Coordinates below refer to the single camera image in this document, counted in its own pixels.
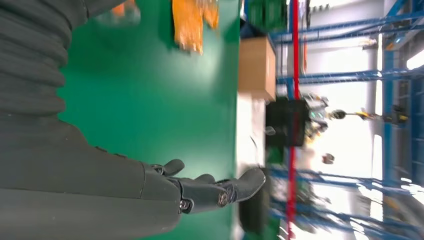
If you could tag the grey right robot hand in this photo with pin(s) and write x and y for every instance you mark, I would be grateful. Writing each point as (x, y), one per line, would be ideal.
(82, 185)

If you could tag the yellow taped cardboard mat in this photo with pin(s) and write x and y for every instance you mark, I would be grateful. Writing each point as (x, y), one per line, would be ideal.
(192, 23)

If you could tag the brown cardboard box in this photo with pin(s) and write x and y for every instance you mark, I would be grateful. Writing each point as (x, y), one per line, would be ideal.
(256, 68)

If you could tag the red pole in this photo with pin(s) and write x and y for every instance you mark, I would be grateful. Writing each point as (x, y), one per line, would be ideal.
(294, 82)

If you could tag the white background humanoid robot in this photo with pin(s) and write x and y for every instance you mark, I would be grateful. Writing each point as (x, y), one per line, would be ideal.
(318, 112)

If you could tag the person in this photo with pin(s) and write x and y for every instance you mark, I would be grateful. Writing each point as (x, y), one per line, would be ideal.
(328, 159)

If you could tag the green plastic crate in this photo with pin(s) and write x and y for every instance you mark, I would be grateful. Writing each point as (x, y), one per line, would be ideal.
(266, 13)

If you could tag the yellow hoist device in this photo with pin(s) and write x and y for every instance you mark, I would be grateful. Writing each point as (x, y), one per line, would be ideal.
(364, 115)

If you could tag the ceiling light strip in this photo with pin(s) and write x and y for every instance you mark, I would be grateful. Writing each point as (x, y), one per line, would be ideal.
(415, 60)

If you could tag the blue metal rack frame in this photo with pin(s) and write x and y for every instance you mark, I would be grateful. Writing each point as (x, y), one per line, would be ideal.
(364, 74)

